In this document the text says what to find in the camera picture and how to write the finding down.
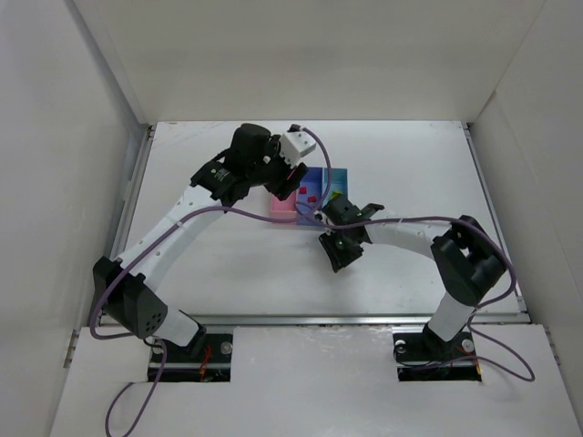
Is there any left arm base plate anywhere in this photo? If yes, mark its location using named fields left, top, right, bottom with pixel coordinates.
left=146, top=330, right=234, bottom=382

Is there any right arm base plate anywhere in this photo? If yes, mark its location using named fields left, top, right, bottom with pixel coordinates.
left=393, top=330, right=482, bottom=382

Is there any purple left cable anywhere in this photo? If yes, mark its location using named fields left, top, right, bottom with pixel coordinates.
left=89, top=126, right=333, bottom=436

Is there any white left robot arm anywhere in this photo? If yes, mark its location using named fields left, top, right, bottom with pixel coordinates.
left=90, top=123, right=317, bottom=357

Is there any aluminium rail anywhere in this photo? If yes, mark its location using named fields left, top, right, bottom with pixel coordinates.
left=93, top=311, right=529, bottom=328

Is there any pink bin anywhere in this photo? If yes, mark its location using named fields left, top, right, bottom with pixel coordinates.
left=270, top=191, right=298, bottom=226

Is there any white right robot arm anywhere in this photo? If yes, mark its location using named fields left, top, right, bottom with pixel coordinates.
left=314, top=195, right=507, bottom=363

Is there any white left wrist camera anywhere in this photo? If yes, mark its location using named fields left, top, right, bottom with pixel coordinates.
left=279, top=127, right=317, bottom=167

